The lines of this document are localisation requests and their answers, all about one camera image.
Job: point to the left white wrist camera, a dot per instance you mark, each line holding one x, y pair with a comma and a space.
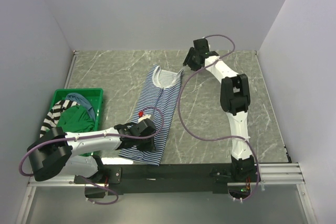
143, 116

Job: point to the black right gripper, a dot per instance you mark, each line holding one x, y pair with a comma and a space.
187, 60

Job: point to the aluminium frame rail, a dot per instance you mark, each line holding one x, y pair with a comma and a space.
269, 174

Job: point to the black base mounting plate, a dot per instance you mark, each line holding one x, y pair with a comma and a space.
171, 178

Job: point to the black white striped garment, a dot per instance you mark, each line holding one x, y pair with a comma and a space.
52, 118

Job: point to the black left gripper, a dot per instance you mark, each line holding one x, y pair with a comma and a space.
150, 147

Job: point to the green plastic basket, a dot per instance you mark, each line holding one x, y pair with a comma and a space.
94, 96

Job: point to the green garment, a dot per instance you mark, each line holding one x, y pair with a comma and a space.
76, 120

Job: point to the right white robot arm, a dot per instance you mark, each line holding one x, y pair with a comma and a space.
234, 100

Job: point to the grey blue garment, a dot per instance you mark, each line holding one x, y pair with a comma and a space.
81, 100

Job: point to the blue white striped tank top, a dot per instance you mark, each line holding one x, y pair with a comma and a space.
158, 98

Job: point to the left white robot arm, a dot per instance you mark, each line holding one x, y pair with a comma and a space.
59, 152

